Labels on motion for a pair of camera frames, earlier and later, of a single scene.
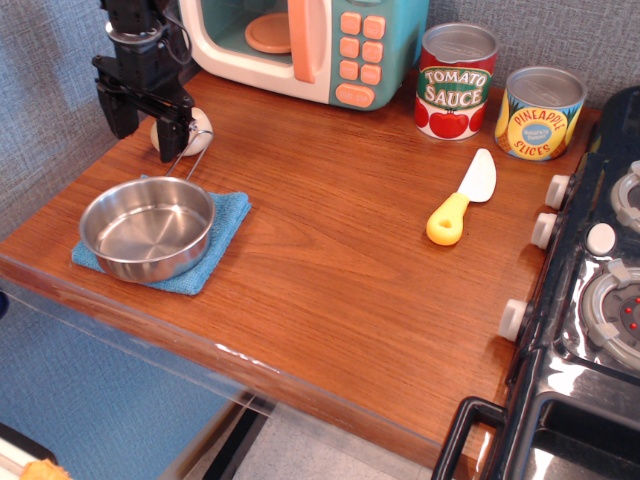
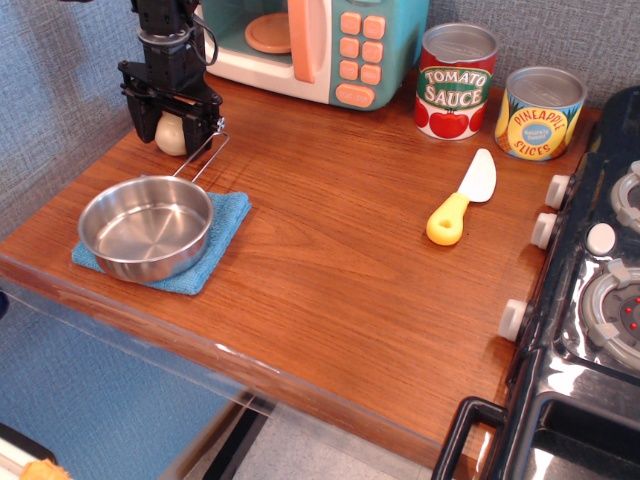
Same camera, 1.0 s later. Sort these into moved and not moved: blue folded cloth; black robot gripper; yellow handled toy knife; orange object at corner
Moved: black robot gripper
Not moved: blue folded cloth; yellow handled toy knife; orange object at corner
